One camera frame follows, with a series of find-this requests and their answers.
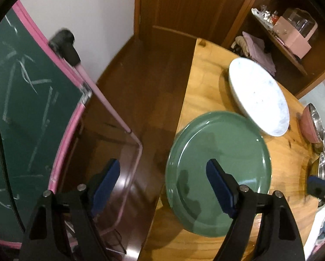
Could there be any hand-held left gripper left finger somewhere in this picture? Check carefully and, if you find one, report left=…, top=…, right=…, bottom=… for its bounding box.
left=18, top=158, right=121, bottom=261

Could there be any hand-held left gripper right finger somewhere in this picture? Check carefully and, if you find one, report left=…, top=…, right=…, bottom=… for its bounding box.
left=206, top=158, right=306, bottom=261

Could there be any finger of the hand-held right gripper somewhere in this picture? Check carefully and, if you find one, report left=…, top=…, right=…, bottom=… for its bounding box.
left=307, top=176, right=325, bottom=207

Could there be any large stainless steel bowl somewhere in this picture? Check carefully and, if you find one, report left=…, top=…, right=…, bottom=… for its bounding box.
left=317, top=152, right=325, bottom=180

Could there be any green round plate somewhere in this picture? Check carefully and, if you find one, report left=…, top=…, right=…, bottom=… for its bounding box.
left=165, top=110, right=272, bottom=236

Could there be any pink bowl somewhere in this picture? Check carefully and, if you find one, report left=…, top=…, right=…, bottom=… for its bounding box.
left=300, top=105, right=325, bottom=143

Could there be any white marbled plate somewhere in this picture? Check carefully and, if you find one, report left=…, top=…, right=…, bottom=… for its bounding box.
left=228, top=58, right=290, bottom=137

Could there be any striped white blanket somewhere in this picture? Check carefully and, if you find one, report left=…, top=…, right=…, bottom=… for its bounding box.
left=305, top=204, right=325, bottom=254

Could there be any wooden shelf unit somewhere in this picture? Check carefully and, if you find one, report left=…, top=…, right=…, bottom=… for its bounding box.
left=224, top=0, right=325, bottom=99

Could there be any lilac folded cloth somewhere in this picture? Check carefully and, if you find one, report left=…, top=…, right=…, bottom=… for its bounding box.
left=242, top=31, right=277, bottom=76

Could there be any beige crumpled cloth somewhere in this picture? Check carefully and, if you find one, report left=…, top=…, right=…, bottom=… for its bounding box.
left=232, top=35, right=250, bottom=55

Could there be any pink kitchen appliance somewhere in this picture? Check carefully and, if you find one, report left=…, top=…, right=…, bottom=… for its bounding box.
left=272, top=8, right=318, bottom=59

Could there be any cluster of glassware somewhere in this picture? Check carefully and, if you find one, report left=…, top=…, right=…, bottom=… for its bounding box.
left=251, top=4, right=280, bottom=25

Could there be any wooden door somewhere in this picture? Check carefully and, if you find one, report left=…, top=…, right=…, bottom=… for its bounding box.
left=135, top=0, right=259, bottom=47

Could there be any black cable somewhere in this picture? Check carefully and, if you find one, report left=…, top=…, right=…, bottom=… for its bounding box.
left=0, top=111, right=26, bottom=233

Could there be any green chalkboard with pink frame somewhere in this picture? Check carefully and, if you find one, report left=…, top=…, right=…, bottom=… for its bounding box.
left=0, top=0, right=144, bottom=251

